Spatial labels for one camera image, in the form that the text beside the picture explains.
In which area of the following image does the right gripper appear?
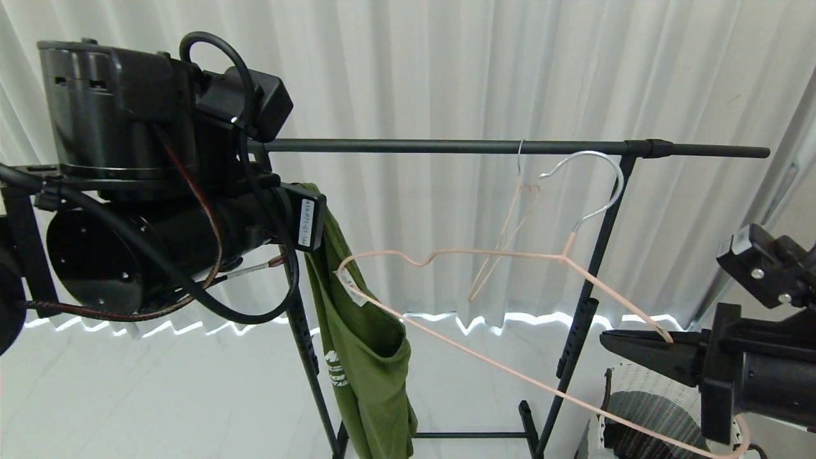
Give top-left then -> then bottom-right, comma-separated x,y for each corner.
700,303 -> 816,445

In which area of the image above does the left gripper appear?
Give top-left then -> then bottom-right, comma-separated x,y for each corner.
46,182 -> 327,314

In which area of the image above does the pink clothes hanger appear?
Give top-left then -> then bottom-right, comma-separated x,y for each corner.
469,140 -> 543,302
336,151 -> 753,459

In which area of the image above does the green printed shirt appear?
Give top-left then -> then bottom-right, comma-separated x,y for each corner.
301,183 -> 419,459

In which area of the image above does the white laundry basket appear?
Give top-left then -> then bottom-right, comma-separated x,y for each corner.
596,363 -> 750,459

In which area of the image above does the black clothes rack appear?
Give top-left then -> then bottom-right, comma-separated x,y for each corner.
249,139 -> 770,459

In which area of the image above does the white curtain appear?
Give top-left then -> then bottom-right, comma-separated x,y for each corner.
0,0 -> 816,339

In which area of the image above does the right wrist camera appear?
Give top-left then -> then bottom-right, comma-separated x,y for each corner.
717,223 -> 816,348

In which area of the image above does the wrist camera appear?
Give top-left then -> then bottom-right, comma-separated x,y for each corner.
717,223 -> 816,348
191,67 -> 295,192

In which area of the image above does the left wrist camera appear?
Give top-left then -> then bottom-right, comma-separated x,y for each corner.
191,67 -> 295,192

